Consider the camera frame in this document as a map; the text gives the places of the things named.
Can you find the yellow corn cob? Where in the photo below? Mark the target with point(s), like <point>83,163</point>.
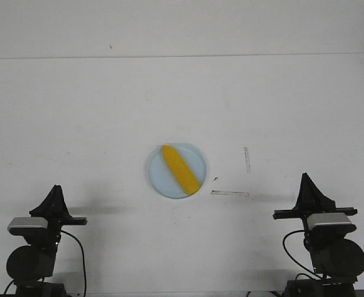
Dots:
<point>180,170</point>

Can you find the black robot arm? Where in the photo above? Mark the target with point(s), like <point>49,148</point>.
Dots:
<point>28,266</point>
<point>336,260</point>

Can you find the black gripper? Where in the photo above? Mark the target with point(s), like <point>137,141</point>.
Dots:
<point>53,205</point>
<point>317,202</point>

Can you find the light blue round plate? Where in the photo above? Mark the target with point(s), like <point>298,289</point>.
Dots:
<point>162,180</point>

